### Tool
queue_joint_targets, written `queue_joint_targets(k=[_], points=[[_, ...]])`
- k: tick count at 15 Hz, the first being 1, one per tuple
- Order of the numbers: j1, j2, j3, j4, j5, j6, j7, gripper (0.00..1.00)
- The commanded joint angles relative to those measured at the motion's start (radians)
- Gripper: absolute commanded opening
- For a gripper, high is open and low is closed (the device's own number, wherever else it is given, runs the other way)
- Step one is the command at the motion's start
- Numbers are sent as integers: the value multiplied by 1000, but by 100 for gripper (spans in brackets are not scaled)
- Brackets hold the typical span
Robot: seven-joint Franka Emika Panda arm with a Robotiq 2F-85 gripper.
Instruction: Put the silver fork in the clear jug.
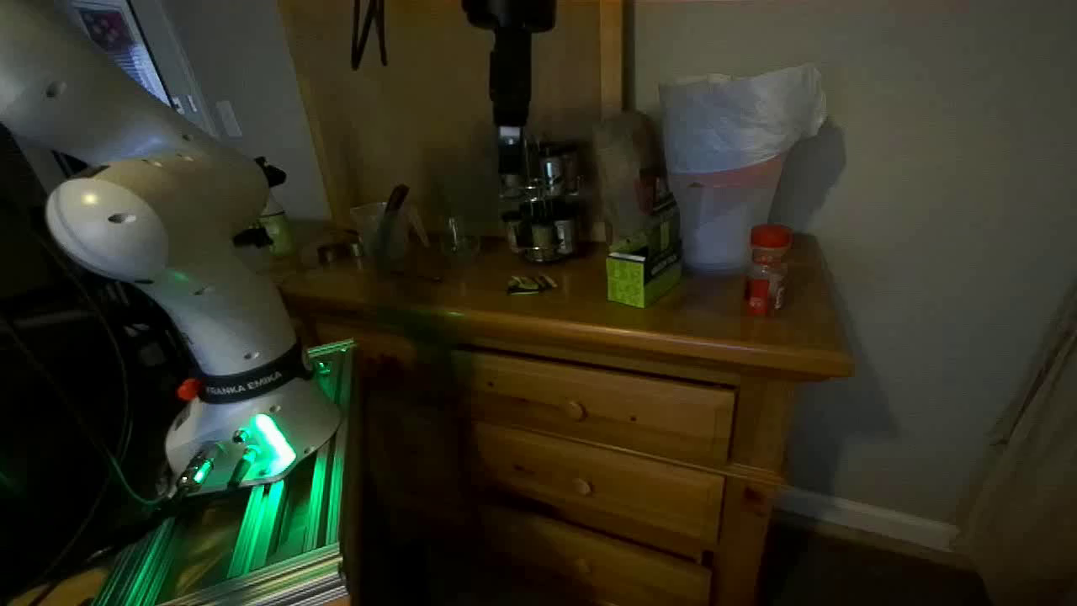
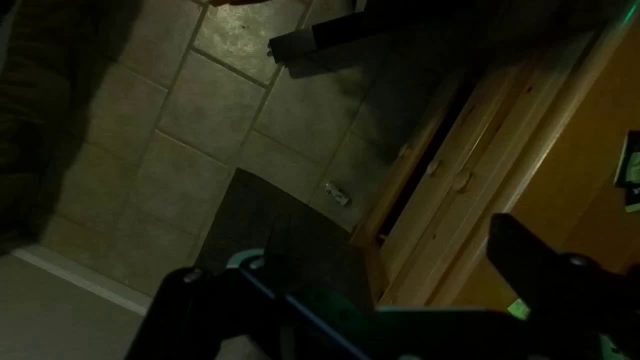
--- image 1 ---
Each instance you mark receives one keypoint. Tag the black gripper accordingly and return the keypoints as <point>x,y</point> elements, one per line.
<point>510,64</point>

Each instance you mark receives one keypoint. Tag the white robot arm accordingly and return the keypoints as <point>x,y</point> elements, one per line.
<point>159,208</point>

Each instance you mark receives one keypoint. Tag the clear plastic jug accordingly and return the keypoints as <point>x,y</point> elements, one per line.
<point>387,231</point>

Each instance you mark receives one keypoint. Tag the rotating spice rack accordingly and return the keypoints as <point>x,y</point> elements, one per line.
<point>547,205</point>

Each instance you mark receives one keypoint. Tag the stemless clear glass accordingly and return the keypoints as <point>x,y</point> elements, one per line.
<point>454,241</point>

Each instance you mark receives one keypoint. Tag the white plastic bag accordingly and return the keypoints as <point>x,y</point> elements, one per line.
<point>725,140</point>

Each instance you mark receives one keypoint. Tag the small dark packet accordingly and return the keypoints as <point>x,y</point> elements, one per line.
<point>530,282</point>

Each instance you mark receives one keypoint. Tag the green cardboard box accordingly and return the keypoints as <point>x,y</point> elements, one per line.
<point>648,267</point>

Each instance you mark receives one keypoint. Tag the wooden dresser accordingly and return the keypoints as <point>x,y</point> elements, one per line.
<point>630,456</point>

